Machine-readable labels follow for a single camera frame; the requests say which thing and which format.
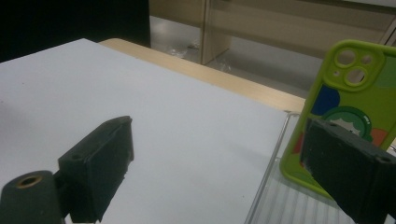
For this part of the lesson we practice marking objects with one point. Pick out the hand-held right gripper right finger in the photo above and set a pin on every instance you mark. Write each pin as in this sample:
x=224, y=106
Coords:
x=348, y=168

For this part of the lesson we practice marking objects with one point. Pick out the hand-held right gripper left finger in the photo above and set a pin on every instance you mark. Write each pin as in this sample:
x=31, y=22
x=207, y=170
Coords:
x=93, y=174

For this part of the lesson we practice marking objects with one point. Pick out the clear plastic tray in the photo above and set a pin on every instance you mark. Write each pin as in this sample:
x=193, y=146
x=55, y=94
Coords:
x=289, y=205

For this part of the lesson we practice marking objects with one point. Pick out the white board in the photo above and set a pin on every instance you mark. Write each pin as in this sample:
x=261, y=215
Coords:
x=171, y=124

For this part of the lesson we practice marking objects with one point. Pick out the flat clear plastic wrapper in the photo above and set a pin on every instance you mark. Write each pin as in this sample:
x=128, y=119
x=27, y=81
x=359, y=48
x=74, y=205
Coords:
x=178, y=52

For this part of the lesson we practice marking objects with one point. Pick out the light wooden shelf unit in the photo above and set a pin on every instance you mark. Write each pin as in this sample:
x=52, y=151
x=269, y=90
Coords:
x=280, y=28

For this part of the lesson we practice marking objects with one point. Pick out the small clear plastic wrapper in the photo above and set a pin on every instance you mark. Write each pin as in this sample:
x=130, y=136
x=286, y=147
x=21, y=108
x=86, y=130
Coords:
x=224, y=66

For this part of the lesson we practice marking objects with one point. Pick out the crumpled clear plastic wrapper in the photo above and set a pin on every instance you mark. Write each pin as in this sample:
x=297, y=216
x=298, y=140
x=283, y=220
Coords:
x=193, y=45

